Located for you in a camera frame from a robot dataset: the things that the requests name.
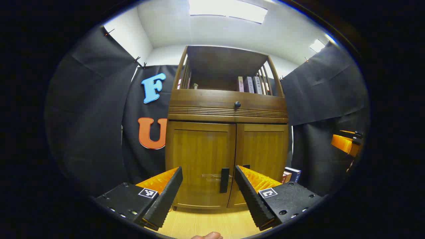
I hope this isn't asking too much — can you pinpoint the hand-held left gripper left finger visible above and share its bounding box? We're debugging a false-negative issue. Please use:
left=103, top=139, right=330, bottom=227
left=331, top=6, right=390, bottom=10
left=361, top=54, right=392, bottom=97
left=94, top=167, right=183, bottom=232

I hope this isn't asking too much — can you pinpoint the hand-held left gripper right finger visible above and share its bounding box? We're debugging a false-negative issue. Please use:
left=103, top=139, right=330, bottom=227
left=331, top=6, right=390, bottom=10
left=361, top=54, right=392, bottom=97
left=235, top=165, right=324, bottom=231

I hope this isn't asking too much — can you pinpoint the wooden cabinet door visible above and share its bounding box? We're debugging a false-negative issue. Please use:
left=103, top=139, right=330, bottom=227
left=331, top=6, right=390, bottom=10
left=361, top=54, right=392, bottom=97
left=227, top=123, right=289, bottom=209
left=166, top=121, right=237, bottom=210

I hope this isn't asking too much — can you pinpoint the wooden double-door shoe cabinet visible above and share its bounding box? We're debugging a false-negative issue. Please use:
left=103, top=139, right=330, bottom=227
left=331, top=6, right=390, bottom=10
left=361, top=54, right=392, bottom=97
left=165, top=45, right=289, bottom=213

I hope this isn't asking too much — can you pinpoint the blue book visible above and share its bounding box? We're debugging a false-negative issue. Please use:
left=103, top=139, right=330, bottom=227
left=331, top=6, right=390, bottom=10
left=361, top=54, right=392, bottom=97
left=286, top=167, right=301, bottom=183

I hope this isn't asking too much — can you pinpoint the small ceiling light panel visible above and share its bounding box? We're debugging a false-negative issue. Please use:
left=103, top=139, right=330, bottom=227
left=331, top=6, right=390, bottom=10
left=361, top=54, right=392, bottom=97
left=309, top=39, right=326, bottom=53

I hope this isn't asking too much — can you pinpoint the wooden drawer with black knob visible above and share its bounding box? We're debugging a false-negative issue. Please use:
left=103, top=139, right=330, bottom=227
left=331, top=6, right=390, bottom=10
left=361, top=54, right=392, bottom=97
left=169, top=89, right=288, bottom=117

